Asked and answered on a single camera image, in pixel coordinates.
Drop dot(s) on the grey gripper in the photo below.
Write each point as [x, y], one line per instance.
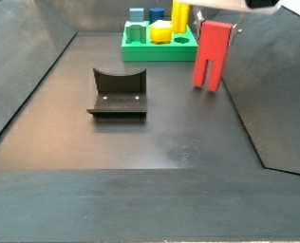
[259, 6]

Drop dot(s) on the red double-square block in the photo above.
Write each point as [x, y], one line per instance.
[212, 47]

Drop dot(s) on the green shape-sorter board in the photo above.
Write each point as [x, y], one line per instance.
[180, 49]

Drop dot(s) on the yellow star block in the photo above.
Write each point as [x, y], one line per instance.
[179, 15]

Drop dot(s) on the yellow pentagon block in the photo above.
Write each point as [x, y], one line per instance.
[160, 32]

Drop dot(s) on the dark blue cylinder block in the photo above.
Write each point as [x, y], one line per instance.
[155, 14]

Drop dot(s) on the light blue cube block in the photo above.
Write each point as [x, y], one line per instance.
[135, 14]

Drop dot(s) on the green notched block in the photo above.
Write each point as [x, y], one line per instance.
[135, 34]

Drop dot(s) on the black curved holder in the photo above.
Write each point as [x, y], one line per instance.
[120, 93]

